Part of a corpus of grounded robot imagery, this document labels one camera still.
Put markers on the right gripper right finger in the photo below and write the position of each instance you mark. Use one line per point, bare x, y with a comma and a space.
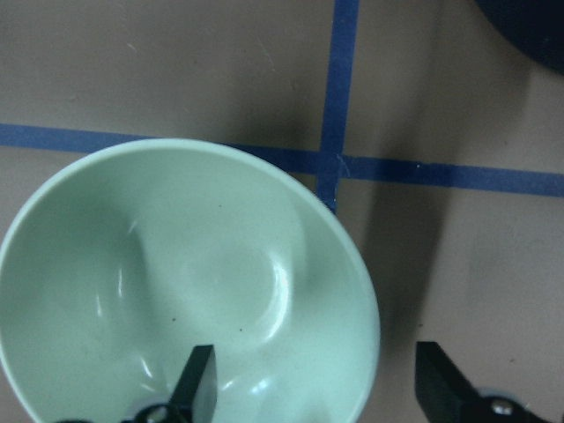
444, 394

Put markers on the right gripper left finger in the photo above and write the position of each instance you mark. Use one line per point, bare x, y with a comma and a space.
195, 395

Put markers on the green bowl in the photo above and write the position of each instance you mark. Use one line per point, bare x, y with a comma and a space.
124, 261

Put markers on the dark blue saucepan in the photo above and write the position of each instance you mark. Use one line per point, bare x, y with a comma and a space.
534, 27

